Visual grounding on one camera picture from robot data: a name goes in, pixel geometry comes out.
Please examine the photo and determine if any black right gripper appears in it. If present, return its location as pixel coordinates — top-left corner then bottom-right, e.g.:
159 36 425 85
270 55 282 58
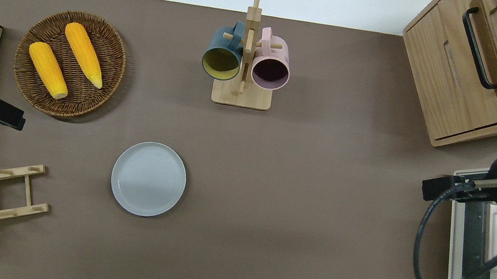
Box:
419 165 497 212

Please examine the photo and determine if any gray round plate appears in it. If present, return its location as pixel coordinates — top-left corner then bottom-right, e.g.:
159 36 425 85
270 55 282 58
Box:
106 137 191 222

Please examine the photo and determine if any wooden plate rack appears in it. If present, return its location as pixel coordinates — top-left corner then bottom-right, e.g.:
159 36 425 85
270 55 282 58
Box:
0 159 55 235

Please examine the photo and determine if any yellow corn cob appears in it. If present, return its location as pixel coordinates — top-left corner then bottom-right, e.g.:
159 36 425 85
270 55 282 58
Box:
23 40 75 101
58 21 111 90

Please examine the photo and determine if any brown wicker basket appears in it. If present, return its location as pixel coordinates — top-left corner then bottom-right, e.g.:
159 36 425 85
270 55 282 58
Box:
8 4 132 125

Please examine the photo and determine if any wooden cabinet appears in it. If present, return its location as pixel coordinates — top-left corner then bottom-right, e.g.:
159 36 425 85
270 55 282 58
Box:
388 0 497 155

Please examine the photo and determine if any pink mug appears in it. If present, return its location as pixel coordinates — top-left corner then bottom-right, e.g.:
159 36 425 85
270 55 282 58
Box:
249 26 296 92

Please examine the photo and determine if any wooden mug tree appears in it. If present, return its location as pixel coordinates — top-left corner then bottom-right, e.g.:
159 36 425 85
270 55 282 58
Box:
210 0 290 112

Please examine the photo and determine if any dark blue mug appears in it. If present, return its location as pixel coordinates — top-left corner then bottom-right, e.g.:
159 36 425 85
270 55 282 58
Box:
199 18 249 83

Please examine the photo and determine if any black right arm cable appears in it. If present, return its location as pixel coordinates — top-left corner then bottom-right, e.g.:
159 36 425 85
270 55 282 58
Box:
409 183 497 279

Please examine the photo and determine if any black cabinet handle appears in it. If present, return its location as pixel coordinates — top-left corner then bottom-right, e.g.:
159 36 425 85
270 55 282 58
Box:
453 5 497 91

